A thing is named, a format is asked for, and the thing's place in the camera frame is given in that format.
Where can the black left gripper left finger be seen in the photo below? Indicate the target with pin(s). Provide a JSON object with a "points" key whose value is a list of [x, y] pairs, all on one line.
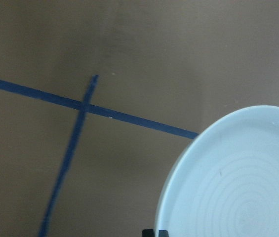
{"points": [[148, 233]]}

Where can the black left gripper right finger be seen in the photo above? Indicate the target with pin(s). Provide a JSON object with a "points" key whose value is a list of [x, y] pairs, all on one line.
{"points": [[163, 233]]}

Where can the light blue plate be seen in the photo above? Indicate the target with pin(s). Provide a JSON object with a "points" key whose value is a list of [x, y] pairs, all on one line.
{"points": [[226, 183]]}

